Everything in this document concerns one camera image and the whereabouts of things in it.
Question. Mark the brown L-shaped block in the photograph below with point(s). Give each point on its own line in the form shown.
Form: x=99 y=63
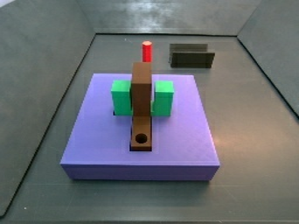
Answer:
x=140 y=97

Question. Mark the green U-shaped block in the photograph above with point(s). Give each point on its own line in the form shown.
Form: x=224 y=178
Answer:
x=160 y=104

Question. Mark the purple base block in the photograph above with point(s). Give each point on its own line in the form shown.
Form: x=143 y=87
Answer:
x=97 y=150

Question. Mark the red cylindrical peg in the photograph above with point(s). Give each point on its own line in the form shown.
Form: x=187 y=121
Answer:
x=147 y=51

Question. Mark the black angle bracket fixture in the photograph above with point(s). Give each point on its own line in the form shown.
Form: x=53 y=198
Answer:
x=189 y=56

